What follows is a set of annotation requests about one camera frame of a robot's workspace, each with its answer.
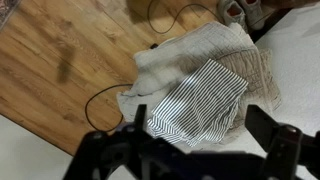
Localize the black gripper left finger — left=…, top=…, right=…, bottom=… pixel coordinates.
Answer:
left=62, top=104, right=183, bottom=180

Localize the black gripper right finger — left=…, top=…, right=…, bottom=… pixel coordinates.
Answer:
left=245, top=104, right=320, bottom=180

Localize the grey white striped garment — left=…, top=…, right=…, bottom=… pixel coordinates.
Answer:
left=147, top=58, right=249, bottom=148

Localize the beige quilted blanket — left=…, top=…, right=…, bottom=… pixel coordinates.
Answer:
left=116, top=21, right=283, bottom=145

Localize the grey sneaker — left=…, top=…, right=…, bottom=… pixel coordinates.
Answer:
left=238, top=0, right=266, bottom=31
left=218, top=0, right=249, bottom=33

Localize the patterned rug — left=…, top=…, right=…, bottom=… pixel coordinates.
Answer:
left=0, top=0, right=22, bottom=30

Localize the black floor cable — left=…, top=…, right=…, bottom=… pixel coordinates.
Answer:
left=84, top=83, right=134, bottom=133
left=147, top=0, right=223, bottom=35

